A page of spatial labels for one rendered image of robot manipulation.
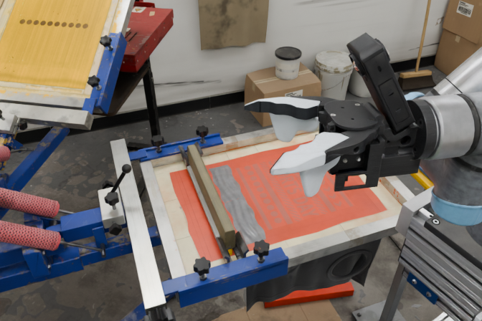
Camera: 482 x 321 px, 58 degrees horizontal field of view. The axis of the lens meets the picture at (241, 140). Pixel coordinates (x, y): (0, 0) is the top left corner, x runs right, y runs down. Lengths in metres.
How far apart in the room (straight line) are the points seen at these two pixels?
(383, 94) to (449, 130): 0.09
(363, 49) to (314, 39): 3.27
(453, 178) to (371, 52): 0.24
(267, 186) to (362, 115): 0.99
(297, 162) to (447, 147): 0.19
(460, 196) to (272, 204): 0.86
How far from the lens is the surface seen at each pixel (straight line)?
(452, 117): 0.54
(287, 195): 1.45
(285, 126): 0.56
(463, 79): 0.72
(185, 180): 1.51
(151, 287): 1.13
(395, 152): 0.55
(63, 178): 3.16
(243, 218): 1.36
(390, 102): 0.50
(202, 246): 1.30
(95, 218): 1.32
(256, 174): 1.52
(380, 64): 0.47
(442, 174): 0.65
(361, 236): 1.32
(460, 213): 0.66
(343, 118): 0.49
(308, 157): 0.43
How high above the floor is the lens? 1.96
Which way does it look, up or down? 37 degrees down
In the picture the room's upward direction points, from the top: straight up
